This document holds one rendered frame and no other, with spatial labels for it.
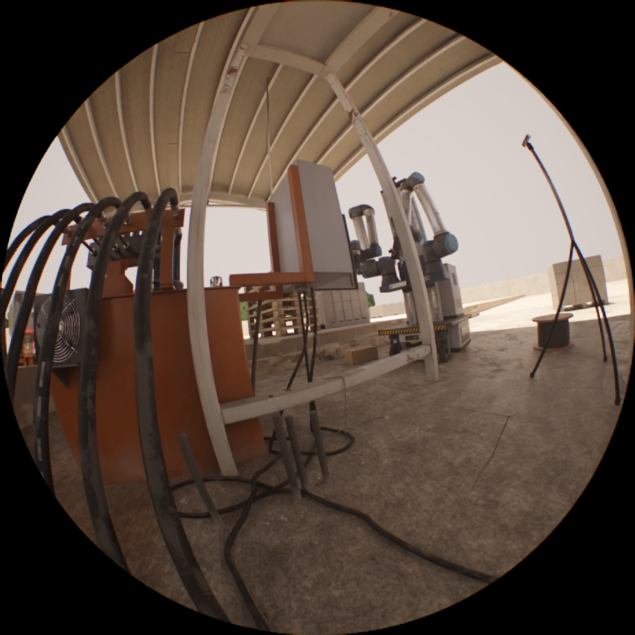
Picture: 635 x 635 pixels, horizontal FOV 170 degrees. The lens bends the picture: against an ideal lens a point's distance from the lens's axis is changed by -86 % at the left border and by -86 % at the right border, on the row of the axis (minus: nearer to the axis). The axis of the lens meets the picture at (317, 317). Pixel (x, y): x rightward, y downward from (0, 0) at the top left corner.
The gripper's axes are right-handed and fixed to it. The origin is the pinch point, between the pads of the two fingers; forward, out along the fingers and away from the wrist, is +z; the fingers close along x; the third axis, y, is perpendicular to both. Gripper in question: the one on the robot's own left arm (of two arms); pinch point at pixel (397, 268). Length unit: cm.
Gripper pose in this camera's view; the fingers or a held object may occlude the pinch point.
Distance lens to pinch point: 140.2
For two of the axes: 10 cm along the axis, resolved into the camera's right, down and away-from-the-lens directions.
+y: -8.3, -3.0, -4.6
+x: 4.8, 0.2, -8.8
